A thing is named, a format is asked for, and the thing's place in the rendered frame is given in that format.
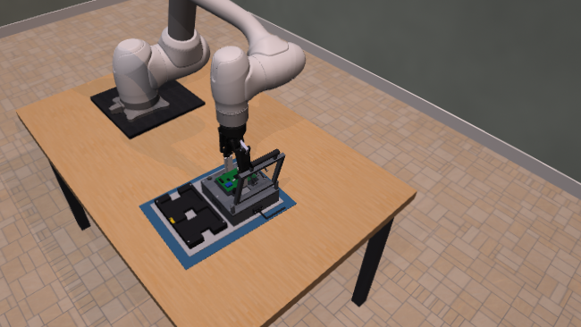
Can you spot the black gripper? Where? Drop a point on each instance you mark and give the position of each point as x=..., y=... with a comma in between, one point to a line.
x=234, y=144

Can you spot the green circuit board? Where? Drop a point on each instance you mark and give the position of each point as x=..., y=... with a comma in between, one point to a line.
x=229, y=180

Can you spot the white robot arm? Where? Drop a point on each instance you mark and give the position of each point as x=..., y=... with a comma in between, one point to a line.
x=235, y=78

